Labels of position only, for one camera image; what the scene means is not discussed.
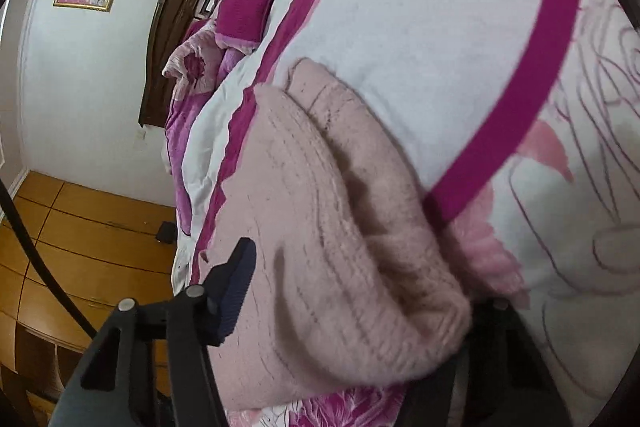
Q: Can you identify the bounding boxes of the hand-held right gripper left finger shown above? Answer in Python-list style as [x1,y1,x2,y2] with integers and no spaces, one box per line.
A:
[47,237,257,427]

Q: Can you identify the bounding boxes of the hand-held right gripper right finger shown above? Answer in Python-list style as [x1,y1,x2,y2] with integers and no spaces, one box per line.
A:
[395,297,576,427]

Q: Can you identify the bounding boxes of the floral striped bedsheet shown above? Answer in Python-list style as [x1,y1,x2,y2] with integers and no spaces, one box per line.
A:
[170,0,640,427]

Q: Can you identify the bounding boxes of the light wooden wardrobe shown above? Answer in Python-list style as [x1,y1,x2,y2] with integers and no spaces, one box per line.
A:
[0,172,178,427]

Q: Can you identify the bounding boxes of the black cable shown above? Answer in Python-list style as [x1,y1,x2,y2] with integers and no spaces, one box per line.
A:
[0,184,98,338]

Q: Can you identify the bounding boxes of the pink knitted cardigan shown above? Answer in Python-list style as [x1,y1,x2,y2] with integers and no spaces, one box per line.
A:
[202,57,473,410]

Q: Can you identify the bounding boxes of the dark wooden headboard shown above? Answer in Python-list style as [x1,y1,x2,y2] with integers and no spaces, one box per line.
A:
[138,0,271,128]

